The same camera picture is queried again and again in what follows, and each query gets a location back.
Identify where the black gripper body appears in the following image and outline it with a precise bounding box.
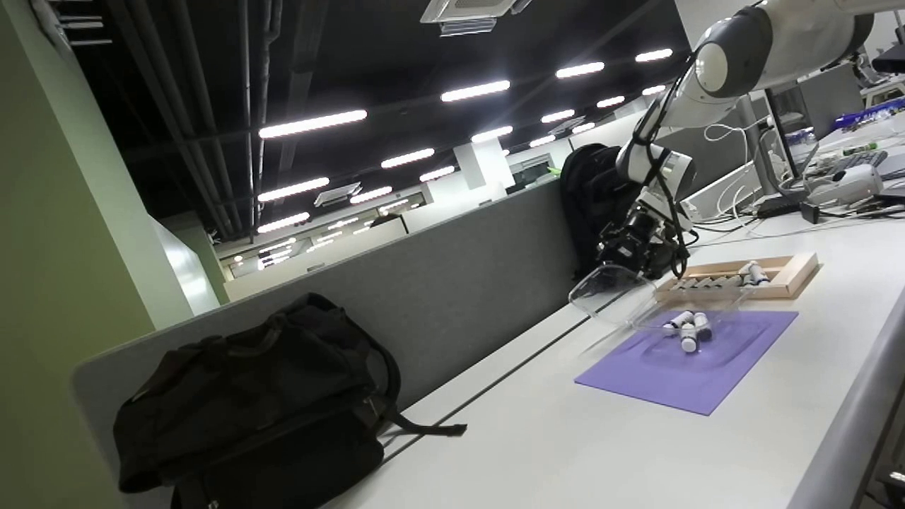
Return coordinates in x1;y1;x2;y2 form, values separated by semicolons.
605;207;688;261

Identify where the white paint tube blue cap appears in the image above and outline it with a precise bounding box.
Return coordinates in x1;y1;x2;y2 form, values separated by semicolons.
736;261;773;289

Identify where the purple mat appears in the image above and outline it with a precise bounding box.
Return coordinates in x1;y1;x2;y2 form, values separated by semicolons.
575;308;800;419

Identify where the wooden paint tube box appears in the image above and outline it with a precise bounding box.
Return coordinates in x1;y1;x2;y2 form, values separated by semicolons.
653;250;820;308

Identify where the black desk box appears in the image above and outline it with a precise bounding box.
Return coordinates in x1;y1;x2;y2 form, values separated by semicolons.
752;190;822;227

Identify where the gray desk partition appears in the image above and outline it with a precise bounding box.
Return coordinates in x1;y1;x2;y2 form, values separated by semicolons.
72;178;588;483

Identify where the ceiling tube light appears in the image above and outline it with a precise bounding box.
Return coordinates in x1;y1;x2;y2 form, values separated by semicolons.
380;144;438;172
438;76;516;108
554;60;609;81
257;108;370;144
633;46;678;69
255;176;333;207

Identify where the computer monitor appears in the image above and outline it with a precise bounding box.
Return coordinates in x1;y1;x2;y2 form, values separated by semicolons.
760;64;865;186

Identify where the white desk device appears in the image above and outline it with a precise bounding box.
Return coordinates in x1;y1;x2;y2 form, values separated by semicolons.
808;161;885;212

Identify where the ceiling air vent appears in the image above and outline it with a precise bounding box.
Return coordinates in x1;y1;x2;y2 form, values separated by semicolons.
419;0;533;43

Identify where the white cable bundle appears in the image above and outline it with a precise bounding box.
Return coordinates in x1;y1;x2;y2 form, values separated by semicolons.
691;172;773;236

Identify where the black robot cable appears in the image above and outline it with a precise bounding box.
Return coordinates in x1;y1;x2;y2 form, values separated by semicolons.
640;46;705;279

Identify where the black backpack with strap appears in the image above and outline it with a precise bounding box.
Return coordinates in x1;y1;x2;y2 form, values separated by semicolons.
110;292;469;509

